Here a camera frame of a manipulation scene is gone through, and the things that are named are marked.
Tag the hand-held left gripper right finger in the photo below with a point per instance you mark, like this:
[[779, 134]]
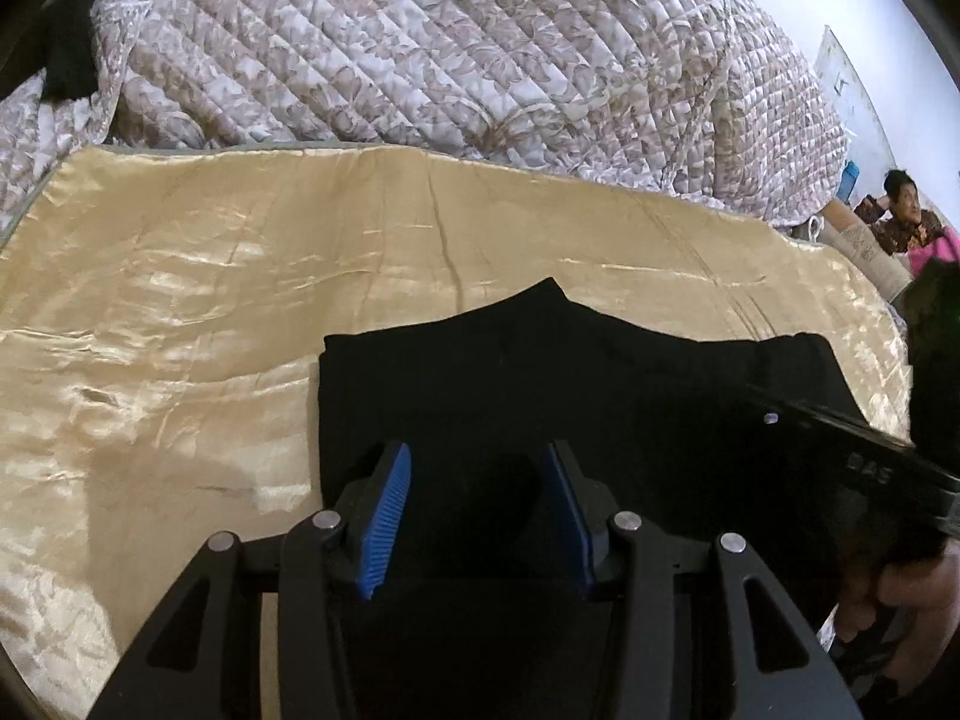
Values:
[[568, 510]]

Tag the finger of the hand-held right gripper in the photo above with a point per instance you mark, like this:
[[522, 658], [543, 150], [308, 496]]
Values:
[[780, 420]]

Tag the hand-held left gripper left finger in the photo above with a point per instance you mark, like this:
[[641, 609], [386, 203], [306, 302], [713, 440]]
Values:
[[382, 517]]

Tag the black pants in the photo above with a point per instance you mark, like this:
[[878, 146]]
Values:
[[487, 375]]

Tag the person's right hand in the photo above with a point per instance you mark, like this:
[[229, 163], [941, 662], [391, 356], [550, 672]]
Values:
[[915, 589]]

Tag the beige patterned roll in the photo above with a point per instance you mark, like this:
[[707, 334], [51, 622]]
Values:
[[862, 247]]

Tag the pink cloth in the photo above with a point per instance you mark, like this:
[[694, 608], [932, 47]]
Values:
[[937, 251]]

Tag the small blue object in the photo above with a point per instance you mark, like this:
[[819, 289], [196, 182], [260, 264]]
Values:
[[850, 180]]

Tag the golden satin bed sheet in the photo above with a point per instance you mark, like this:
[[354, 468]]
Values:
[[187, 300]]

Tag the floral quilted blanket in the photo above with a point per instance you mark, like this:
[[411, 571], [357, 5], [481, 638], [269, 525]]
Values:
[[420, 37]]

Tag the black cloth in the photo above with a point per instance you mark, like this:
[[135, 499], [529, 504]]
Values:
[[71, 52]]

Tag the white wall paper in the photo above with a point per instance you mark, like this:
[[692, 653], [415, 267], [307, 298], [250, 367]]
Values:
[[844, 75]]

